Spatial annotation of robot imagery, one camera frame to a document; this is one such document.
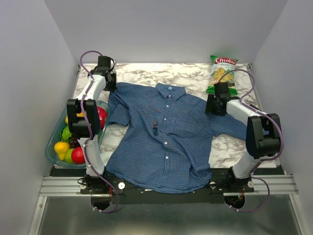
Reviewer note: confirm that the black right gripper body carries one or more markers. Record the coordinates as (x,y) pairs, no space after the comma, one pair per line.
(212,105)

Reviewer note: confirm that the dark purple grapes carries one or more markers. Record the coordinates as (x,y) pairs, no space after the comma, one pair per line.
(74,143)

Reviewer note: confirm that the aluminium frame rail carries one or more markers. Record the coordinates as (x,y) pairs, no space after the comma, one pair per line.
(73,186)

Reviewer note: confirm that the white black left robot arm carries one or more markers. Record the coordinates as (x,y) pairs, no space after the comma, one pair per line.
(83,118)

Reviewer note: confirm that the green cassava chips bag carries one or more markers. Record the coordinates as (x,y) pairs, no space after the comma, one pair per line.
(221,71)

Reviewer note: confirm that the yellow pear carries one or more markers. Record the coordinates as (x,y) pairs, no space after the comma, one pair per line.
(61,148)

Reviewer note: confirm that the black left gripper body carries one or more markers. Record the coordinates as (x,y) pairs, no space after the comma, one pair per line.
(111,85)

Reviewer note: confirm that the green apple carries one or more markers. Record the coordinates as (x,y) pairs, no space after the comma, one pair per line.
(68,157)

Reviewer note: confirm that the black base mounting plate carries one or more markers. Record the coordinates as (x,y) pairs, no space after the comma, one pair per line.
(159,195)

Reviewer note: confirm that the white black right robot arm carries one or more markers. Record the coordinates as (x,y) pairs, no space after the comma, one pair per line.
(263,134)

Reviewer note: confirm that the teal plastic fruit basket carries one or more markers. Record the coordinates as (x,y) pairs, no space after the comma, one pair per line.
(55,137)

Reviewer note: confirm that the blue checked shirt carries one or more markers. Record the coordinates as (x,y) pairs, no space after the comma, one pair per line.
(185,133)

